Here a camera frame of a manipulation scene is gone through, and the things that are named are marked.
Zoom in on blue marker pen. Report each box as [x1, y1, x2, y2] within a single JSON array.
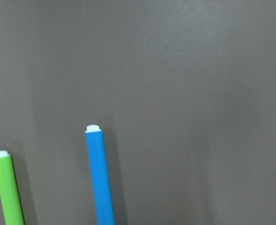
[[85, 125, 115, 225]]

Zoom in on brown paper table cover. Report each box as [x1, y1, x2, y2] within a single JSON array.
[[0, 0, 276, 225]]

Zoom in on green marker pen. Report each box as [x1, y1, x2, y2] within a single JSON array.
[[0, 150, 25, 225]]

